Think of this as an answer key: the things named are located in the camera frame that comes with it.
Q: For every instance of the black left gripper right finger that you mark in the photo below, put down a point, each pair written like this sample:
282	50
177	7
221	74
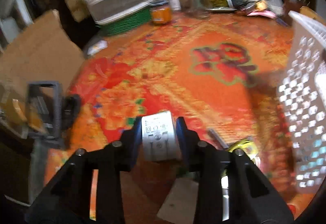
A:
231	188

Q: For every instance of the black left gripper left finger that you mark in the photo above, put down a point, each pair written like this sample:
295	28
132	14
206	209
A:
87	188

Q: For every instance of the white plug charger adapter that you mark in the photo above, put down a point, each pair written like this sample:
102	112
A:
159	138

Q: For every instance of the white perforated plastic basket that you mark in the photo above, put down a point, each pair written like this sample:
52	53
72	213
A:
301	94

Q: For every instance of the yellow snack packet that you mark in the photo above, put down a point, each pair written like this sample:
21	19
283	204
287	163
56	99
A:
248	146

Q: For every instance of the white foam block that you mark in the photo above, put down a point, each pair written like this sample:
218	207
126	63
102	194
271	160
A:
180	204

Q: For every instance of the orange floral tablecloth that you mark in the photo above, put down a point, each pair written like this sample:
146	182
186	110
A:
218	73

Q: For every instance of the brown cardboard box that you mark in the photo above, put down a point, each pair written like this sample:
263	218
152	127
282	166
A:
42	52

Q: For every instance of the green plastic basket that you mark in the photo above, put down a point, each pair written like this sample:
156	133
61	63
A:
127	23

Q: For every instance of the empty clear glass jar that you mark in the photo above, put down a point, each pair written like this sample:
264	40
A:
199	9

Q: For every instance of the small orange jam jar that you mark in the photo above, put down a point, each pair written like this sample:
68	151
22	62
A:
160	12

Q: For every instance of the grey plastic frame tool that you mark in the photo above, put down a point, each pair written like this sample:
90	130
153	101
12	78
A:
50	113

